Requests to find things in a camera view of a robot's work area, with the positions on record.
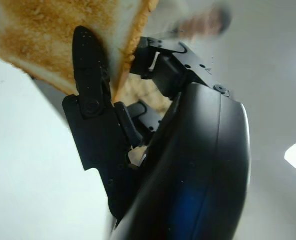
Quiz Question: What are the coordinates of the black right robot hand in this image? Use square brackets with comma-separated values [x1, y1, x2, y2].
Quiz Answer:
[61, 24, 253, 240]

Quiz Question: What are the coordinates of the toast slice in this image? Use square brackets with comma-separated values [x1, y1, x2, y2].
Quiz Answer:
[0, 0, 172, 169]

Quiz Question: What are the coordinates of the person in white sweater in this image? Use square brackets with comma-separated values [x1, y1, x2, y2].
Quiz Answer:
[160, 0, 233, 42]

